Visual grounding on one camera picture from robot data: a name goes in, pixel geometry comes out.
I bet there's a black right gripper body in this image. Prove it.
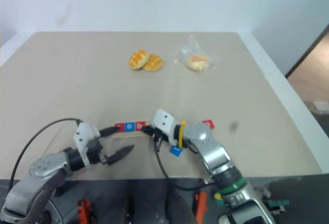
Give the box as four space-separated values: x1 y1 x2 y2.
151 128 171 145

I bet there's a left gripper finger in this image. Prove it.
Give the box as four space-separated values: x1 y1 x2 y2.
99 126 121 138
105 144 136 166

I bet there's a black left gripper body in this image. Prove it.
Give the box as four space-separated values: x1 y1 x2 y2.
86 138 109 167

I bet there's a blue letter t tile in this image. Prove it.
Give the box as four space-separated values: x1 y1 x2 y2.
169 145 184 157

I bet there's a row of letter blocks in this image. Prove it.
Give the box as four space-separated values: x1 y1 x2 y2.
113 120 152 139

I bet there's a thin yellow wrist tie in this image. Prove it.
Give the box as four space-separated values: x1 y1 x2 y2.
178 121 187 149

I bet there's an orange black tool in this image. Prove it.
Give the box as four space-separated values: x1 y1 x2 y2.
76 198 92 224
194 192 209 224

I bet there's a beige table cover sheet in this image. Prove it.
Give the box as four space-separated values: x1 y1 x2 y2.
0 31 323 181

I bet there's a golden crosshatched bread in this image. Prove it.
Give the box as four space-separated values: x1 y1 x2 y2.
143 53 164 72
129 50 150 70

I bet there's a pale round bun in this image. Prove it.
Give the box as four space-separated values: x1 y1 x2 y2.
186 54 209 71

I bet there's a green yellow round object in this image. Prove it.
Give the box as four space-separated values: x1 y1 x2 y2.
213 192 225 206

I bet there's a clear plastic bag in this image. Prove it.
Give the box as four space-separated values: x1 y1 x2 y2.
174 33 221 73

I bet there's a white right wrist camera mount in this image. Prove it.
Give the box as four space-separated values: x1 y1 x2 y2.
150 109 178 145

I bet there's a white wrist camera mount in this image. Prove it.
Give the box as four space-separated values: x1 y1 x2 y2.
74 122 101 170
150 109 178 145

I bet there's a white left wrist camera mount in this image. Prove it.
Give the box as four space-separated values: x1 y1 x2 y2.
74 122 101 170

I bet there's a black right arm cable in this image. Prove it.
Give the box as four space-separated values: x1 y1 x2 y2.
153 139 215 191

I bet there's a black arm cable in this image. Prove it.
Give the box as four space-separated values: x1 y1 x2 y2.
8 117 83 191
153 139 215 191

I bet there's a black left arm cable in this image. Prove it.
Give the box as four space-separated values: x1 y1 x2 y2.
8 117 83 191

